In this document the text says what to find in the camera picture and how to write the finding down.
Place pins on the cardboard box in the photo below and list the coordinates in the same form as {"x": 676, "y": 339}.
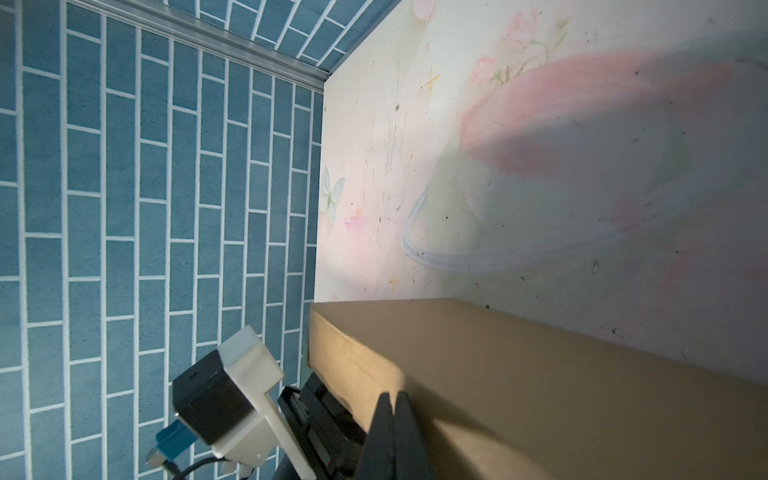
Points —
{"x": 499, "y": 397}

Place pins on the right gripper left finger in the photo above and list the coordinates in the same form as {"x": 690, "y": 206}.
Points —
{"x": 377, "y": 460}

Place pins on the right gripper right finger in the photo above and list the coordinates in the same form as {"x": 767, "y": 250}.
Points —
{"x": 411, "y": 459}

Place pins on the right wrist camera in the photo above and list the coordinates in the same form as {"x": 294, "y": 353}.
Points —
{"x": 224, "y": 415}

